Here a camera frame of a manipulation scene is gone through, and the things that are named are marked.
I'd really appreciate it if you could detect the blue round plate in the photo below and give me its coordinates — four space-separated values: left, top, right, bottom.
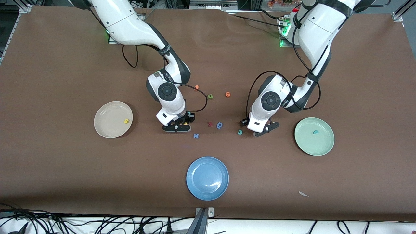
186 156 229 201

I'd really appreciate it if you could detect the beige brown round plate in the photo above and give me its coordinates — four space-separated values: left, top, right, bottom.
94 101 134 139

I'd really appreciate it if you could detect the light green round plate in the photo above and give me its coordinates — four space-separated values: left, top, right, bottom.
294 117 335 157

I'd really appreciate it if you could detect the grey power strip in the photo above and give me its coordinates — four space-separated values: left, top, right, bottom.
189 0 238 10

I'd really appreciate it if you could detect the orange red decoration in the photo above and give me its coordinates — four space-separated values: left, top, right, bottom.
268 0 294 8

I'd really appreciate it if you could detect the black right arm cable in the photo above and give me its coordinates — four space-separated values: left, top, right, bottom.
122 44 208 113

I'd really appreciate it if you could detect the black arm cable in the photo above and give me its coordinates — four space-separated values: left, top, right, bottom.
122 44 208 113
245 10 329 121

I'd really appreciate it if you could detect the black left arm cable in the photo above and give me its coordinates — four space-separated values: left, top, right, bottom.
245 10 329 121

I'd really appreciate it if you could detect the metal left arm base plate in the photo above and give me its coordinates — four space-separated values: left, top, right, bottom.
278 16 294 48

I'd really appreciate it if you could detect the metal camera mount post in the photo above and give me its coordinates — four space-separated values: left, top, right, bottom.
186 207 215 234

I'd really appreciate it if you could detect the black base cable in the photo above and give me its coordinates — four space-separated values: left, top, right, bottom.
232 14 286 28
258 9 286 21

